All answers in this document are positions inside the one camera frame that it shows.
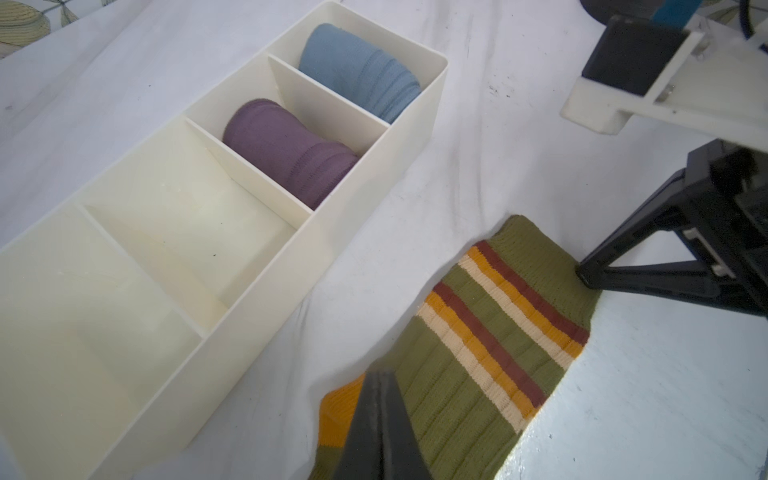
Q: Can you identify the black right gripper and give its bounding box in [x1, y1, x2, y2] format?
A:
[576, 139, 767, 316]

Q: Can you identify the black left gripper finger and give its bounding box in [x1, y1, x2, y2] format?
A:
[333, 370, 431, 480]

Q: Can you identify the green striped sock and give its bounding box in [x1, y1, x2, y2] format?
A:
[310, 215, 599, 479]

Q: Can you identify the cream plastic divided organizer tray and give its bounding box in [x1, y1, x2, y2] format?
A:
[1, 1, 448, 479]

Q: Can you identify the blue rolled sock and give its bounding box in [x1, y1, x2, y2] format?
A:
[299, 23, 421, 123]

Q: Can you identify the purple rolled sock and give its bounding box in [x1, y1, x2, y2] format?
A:
[223, 99, 359, 210]

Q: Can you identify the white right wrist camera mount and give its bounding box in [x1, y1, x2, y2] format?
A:
[561, 15, 767, 152]

